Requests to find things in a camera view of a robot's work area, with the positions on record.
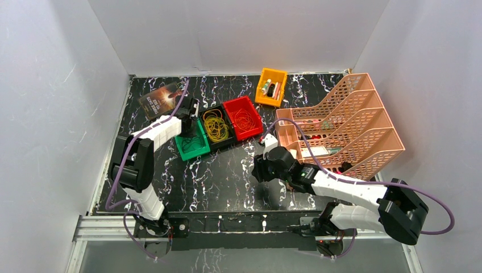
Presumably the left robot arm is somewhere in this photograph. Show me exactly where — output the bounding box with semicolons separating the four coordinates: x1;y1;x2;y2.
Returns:
108;96;199;237

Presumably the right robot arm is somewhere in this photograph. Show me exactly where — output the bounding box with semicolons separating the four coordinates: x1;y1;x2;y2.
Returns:
252;147;429;245

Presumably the dark book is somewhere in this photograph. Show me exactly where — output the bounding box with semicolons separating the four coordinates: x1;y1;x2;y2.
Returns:
138;82;183;121

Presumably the green plastic bin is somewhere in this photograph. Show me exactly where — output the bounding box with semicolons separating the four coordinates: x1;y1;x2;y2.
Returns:
174;120;210;161

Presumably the black plastic bin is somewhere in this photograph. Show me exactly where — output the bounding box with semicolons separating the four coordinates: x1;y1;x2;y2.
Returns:
199;105;236;152

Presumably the red plastic bin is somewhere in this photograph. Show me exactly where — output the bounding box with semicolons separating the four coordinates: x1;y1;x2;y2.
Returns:
222;96;263;142

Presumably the pink desk organizer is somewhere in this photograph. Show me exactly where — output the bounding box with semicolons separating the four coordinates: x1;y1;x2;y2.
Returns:
275;73;405;180

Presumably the orange-yellow plastic bin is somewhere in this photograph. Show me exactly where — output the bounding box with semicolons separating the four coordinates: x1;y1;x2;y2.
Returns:
255;68;288;107

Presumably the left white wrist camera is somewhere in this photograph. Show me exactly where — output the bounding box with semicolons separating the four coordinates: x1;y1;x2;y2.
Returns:
190;100;200;121

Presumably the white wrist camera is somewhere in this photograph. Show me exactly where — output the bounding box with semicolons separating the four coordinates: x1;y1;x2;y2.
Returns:
190;100;200;121
260;133;279;158

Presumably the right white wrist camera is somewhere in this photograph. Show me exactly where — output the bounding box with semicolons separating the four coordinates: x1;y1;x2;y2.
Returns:
260;133;279;158

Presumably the purple wire in green bin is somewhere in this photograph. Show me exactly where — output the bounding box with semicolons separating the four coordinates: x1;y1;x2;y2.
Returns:
181;135;206;155

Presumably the yellow-green wire coil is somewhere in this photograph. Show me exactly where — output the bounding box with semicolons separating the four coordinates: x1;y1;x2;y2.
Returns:
202;110;230;144

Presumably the orange wire in red bin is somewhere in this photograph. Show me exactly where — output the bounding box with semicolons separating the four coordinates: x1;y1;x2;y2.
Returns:
231;108;259;134

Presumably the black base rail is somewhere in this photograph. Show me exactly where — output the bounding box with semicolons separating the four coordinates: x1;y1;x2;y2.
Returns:
73;210;408;260

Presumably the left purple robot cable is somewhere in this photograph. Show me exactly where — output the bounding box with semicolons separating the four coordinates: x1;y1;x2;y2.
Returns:
105;78;191;260

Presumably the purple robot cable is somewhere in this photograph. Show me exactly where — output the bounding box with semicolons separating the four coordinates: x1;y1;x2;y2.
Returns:
105;78;191;260
261;118;456;260

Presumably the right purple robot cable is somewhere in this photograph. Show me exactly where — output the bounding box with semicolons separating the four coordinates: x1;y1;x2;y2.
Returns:
261;118;456;260

